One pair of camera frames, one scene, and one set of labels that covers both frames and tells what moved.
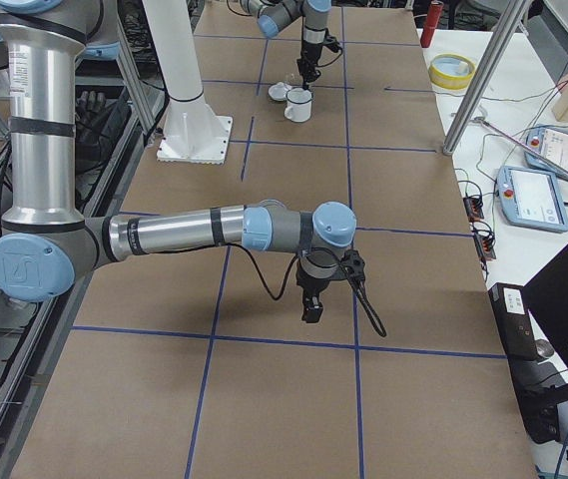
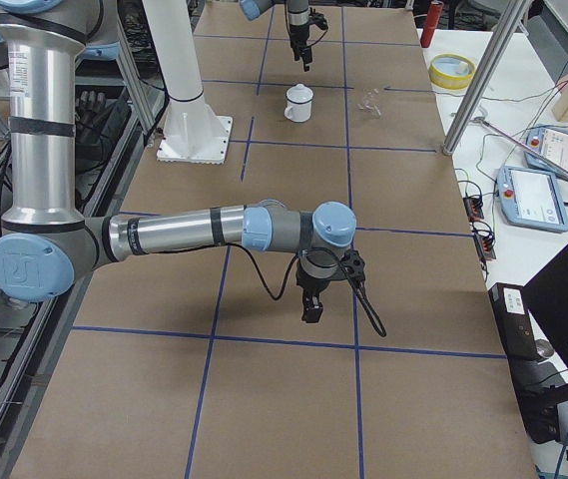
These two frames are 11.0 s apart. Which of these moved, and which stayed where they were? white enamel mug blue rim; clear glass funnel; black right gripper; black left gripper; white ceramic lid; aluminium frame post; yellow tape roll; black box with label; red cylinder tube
Moved: black left gripper; clear glass funnel; white ceramic lid
Stayed: black box with label; black right gripper; yellow tape roll; red cylinder tube; white enamel mug blue rim; aluminium frame post
